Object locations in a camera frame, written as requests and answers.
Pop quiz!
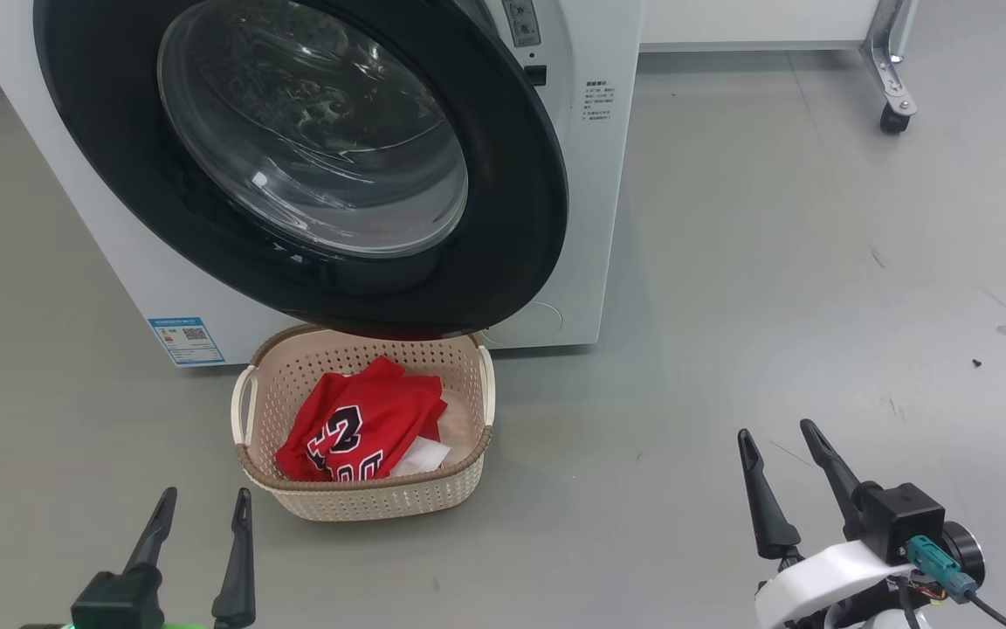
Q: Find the red basketball jersey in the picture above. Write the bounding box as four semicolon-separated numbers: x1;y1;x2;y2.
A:
274;356;451;483

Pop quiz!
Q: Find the right camera cable teal plug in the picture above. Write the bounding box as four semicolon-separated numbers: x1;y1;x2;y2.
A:
905;536;1006;629

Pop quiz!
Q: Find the round filter cover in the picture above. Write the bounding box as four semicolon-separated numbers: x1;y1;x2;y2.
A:
479;301;565;350

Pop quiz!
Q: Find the grey warning sticker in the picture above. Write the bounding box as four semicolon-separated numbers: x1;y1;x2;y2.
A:
501;0;542;48

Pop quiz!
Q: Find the black caster with metal bracket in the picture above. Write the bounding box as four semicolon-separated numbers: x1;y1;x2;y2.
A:
859;0;919;135

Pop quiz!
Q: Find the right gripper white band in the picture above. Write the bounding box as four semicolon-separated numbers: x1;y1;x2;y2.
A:
737;419;986;629

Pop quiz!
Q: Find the white front-load washing machine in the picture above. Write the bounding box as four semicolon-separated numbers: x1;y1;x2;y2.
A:
0;0;644;368

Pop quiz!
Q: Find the black round glass washer door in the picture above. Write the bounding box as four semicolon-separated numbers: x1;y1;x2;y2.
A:
31;0;569;340

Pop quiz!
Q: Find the blue energy label sticker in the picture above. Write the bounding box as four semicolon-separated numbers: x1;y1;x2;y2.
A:
148;316;226;366

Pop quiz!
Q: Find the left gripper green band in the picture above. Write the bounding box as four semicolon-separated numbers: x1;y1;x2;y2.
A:
123;487;256;629

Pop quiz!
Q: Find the cream perforated laundry basket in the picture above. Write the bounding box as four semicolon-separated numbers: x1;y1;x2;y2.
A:
231;323;497;522

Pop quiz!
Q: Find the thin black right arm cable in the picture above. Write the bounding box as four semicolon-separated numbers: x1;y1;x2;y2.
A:
894;577;925;629

